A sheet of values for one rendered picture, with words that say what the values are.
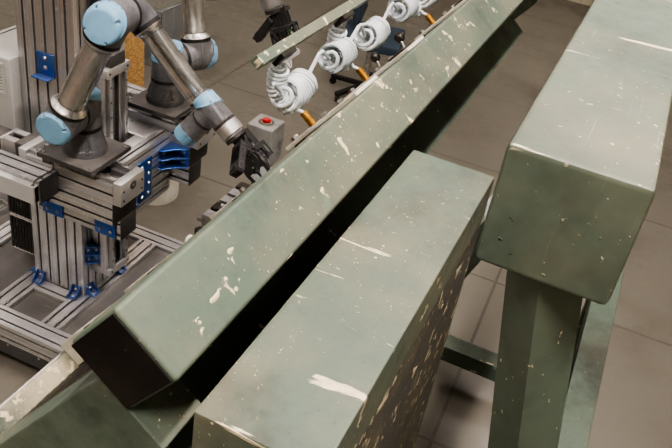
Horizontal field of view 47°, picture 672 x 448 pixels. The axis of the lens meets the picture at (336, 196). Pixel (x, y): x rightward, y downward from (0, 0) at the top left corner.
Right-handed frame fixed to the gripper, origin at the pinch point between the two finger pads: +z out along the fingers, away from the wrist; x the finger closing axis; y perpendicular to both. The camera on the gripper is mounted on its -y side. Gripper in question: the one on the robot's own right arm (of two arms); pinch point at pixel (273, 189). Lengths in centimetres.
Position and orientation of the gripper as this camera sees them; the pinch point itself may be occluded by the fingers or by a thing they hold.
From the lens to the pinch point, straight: 232.2
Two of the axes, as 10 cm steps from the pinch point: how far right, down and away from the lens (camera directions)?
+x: -6.6, 4.6, 5.9
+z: 6.3, 7.7, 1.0
